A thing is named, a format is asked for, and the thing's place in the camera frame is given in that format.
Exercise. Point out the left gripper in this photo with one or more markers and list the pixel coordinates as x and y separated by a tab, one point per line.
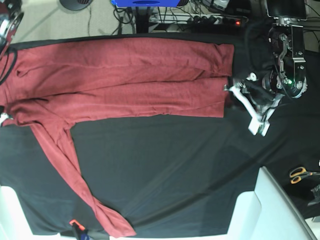
262	98

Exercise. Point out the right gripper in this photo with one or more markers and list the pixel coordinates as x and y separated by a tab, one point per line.
4	116

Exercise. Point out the red long-sleeve T-shirt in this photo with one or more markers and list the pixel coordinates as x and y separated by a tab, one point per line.
51	88

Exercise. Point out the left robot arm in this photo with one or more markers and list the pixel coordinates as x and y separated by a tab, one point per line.
285	75

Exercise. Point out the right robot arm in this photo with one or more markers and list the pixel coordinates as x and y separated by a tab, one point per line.
11	15

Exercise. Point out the crumpled black plastic piece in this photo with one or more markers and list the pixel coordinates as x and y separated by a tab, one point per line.
316	194

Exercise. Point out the white power strip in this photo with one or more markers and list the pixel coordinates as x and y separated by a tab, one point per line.
220	20

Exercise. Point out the white foam block right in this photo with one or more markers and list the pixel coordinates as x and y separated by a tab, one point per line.
267	213

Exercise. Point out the black table cloth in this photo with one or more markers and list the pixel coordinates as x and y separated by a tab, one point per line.
169	175

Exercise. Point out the black round stand base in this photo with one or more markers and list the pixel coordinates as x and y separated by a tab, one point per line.
75	5

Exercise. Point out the blue orange clamp bottom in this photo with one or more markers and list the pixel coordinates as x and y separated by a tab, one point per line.
79	231

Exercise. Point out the blue plastic box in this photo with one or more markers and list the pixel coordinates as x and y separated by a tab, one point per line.
145	3

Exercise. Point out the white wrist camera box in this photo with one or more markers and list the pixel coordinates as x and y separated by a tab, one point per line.
256	127

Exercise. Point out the yellow-handled scissors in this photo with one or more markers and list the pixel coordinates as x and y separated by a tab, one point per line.
300	173

